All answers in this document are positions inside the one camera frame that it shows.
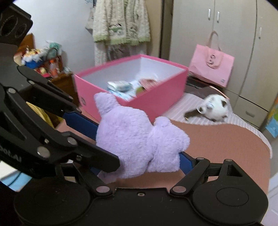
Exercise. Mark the white tissue pack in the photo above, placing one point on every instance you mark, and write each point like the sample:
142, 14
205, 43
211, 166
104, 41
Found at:
122, 95

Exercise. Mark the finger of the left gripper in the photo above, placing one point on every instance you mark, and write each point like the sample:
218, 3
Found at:
86, 152
82, 124

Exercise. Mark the striped bed sheet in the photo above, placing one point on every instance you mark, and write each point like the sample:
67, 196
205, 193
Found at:
189, 102

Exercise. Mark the blue bowl of toys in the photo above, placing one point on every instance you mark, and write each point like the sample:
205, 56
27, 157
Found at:
33, 58

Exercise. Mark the pink storage box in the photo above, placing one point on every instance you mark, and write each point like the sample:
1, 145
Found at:
155, 102

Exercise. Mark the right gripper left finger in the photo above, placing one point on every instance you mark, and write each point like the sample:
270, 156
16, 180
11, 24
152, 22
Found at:
86, 178

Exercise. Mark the blue wet wipes pack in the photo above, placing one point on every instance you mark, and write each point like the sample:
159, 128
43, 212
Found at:
119, 86

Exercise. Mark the grey wooden wardrobe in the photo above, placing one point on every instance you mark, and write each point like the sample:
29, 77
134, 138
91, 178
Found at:
245, 30

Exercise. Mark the purple plush toy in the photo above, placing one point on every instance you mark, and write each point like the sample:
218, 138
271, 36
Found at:
140, 145

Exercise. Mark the floral pink scrunchie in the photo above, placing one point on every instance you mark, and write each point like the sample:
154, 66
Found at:
148, 84

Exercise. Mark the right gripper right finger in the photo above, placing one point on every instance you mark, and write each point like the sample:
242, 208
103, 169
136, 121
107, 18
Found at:
202, 176

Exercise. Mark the wooden nightstand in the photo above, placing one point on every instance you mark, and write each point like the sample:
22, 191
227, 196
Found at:
49, 66

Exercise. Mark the white brown plush cat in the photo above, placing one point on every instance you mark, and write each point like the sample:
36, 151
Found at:
214, 107

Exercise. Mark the green makeup sponge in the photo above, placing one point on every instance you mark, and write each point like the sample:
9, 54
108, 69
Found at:
139, 90

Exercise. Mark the pink tote bag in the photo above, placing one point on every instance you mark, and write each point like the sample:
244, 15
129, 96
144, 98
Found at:
211, 65

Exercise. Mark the cream knitted cardigan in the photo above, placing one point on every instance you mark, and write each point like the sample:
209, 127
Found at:
119, 29

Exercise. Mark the colourful paper gift bag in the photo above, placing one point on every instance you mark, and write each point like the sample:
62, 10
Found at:
272, 121

